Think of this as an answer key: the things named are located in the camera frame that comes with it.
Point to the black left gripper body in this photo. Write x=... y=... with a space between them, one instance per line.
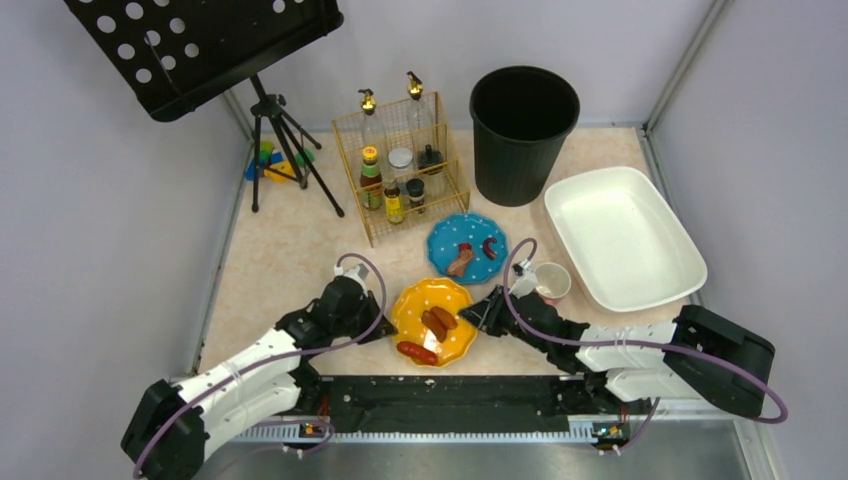
x=370 y=321

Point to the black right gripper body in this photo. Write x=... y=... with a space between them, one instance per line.
x=494 y=315

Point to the yellow dotted plate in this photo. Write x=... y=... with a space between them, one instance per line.
x=425 y=294

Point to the pink mug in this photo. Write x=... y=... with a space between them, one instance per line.
x=553 y=282

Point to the blue dotted plate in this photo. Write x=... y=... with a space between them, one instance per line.
x=445 y=236

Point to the small yellow spice bottle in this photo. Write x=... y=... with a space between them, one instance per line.
x=393 y=202

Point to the yellow cap sauce bottle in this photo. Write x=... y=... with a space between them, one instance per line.
x=370 y=179

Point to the black cap spice bottle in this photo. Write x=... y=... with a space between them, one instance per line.
x=416 y=194

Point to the black lid grinder jar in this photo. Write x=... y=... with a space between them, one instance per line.
x=431 y=166

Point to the silver lid shaker jar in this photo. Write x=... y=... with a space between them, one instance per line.
x=401 y=162

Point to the clear bottle gold pump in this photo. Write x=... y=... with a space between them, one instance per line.
x=372 y=127
x=420 y=118

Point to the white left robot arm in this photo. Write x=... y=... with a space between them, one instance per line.
x=225 y=391

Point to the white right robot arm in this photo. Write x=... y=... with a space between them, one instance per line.
x=698 y=355

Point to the red sausage front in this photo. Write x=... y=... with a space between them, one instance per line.
x=418 y=353

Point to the brown sausage rear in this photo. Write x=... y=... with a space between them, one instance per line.
x=446 y=318

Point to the brown sausage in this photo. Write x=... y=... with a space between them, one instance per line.
x=434 y=325
x=446 y=318

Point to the brown sausage middle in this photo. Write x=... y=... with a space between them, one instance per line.
x=434 y=325

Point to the curved dark sausage piece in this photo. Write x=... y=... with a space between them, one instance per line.
x=488 y=248

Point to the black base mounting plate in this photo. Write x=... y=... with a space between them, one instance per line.
x=458 y=404

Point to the white plastic basin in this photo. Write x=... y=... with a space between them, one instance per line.
x=626 y=244

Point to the yellow toy block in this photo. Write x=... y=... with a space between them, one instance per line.
x=280 y=172

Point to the blue toy block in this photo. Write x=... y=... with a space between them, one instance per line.
x=274 y=160

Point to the lime green toy block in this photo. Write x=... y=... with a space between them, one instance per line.
x=266 y=149

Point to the black plastic trash bin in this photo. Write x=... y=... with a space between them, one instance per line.
x=521 y=117

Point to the black tripod stand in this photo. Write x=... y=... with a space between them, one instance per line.
x=271 y=107

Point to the black perforated music stand tray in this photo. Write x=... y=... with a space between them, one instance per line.
x=178 y=55

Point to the yellow wire rack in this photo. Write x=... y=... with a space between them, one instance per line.
x=456 y=196

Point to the aluminium frame rail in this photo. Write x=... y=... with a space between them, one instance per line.
x=299 y=430

